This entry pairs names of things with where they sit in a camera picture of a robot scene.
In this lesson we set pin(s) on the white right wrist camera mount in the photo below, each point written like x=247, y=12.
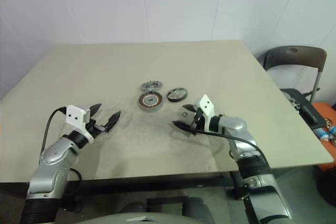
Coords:
x=206, y=104

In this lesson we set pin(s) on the grey robot torso shell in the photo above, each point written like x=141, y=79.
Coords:
x=168, y=218

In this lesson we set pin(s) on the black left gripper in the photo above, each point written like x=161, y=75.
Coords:
x=92, y=129

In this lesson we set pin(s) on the small metal washer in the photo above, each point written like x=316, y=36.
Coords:
x=182, y=114

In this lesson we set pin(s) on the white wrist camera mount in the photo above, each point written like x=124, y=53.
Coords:
x=206, y=104
x=74, y=115

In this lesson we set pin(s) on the orange stool with tools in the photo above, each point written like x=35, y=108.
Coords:
x=325, y=110

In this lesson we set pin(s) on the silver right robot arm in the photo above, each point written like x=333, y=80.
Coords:
x=236, y=124

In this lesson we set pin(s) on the small grey gear cap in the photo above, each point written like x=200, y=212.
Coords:
x=151, y=86

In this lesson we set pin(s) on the silver motor stator housing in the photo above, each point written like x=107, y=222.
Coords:
x=150, y=102

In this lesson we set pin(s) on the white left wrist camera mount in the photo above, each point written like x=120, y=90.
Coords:
x=74, y=115

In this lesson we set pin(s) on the black table frame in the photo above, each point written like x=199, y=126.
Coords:
x=131, y=182

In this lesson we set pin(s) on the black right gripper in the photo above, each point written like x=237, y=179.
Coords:
x=200, y=123

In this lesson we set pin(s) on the blue white bottle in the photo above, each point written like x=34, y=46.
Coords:
x=332, y=130
x=322, y=132

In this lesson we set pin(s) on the black folding chair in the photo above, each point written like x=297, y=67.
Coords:
x=294, y=58

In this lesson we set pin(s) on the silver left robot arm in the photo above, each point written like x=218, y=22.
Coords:
x=52, y=155

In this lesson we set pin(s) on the black oblong device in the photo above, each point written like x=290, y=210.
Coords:
x=309, y=113

